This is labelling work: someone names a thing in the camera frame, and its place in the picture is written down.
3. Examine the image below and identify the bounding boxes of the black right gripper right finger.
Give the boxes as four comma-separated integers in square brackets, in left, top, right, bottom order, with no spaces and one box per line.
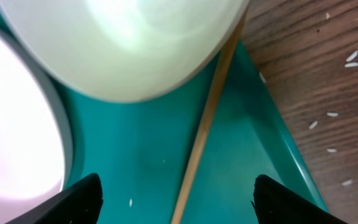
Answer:
[251,174,346,224]

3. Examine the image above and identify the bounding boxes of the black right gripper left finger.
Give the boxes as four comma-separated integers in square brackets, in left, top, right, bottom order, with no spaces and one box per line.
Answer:
[7,173,103,224]

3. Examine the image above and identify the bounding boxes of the large white plate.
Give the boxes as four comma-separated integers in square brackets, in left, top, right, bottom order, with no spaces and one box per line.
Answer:
[0,29,73,223]

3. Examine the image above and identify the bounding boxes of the wooden chopstick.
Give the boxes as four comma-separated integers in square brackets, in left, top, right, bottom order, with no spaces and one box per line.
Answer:
[171,7,249,224]

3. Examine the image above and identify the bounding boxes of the teal serving tray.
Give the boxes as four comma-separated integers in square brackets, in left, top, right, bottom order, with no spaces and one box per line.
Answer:
[0,14,326,223]

